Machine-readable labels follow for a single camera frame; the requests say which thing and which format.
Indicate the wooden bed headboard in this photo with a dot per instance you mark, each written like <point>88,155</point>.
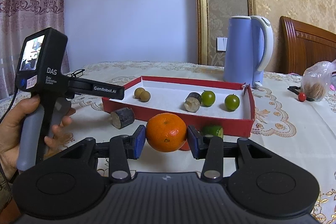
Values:
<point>303,45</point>

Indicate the red cherry tomato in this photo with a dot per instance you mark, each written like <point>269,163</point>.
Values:
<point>301,97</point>
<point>185,147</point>

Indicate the purple sugarcane piece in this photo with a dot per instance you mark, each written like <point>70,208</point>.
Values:
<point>193,102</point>

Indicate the blue electric kettle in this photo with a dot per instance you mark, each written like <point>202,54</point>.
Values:
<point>249,49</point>

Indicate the far red cherry tomato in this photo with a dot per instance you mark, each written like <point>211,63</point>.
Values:
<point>301,97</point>

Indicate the yellow-brown longan fruit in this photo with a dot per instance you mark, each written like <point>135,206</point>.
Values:
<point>137,92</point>

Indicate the white wall switch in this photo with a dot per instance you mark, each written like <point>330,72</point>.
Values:
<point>222,44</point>

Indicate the plastic bag of longans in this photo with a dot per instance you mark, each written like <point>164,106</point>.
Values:
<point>316,80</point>

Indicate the black eyeglasses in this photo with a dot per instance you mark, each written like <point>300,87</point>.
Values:
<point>76,74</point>

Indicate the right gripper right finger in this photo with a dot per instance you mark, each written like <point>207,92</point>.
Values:
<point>256,182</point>

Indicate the green cucumber piece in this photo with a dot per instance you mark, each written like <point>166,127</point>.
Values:
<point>214,130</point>

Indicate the person's left hand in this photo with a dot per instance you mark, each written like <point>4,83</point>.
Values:
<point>11,133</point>

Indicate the embroidered cream tablecloth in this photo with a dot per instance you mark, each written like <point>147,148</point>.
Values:
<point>302,132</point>

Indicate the black frame under bag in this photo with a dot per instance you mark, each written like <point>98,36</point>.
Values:
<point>296,90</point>

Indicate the orange tangerine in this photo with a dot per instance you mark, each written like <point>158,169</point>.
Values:
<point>166,132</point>

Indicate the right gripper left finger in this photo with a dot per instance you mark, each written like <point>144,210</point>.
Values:
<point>76,180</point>

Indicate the red shallow box lid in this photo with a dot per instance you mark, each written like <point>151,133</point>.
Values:
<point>168,95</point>

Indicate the green tomato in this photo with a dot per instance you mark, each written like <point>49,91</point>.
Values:
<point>232,102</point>
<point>208,98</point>

